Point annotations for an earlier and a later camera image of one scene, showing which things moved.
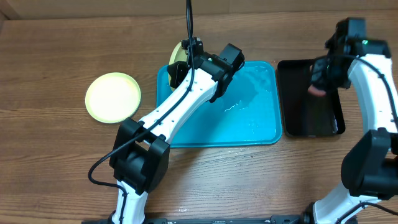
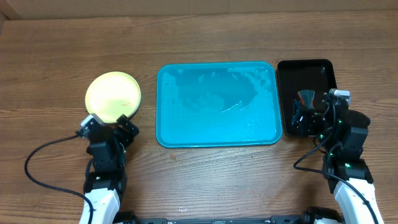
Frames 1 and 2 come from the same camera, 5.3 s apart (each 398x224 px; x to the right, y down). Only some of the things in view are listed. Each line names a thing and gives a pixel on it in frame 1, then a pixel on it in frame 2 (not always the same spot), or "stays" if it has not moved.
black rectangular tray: (306, 114) stays
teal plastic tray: (249, 112) stays
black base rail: (289, 219) stays
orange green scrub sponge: (314, 91) to (307, 98)
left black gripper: (177, 74) to (125, 137)
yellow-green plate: (178, 54) to (111, 94)
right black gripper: (319, 78) to (314, 112)
